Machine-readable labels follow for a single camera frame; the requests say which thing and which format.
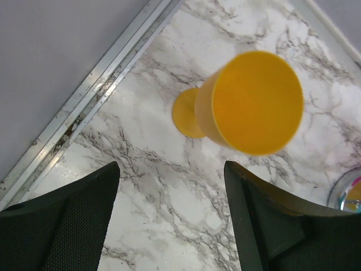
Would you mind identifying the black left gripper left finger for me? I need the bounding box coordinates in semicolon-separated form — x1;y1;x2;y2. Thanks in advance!
1;161;120;270

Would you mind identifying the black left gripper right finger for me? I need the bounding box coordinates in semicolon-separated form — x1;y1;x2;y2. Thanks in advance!
224;161;360;270

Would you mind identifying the aluminium table edge rail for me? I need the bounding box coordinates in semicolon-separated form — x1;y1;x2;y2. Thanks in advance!
1;1;183;209

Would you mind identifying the chrome wine glass rack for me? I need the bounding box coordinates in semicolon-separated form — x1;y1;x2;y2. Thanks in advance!
327;167;360;213

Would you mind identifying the yellow wine glass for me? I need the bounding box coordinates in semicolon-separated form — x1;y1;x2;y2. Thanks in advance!
172;51;303;155

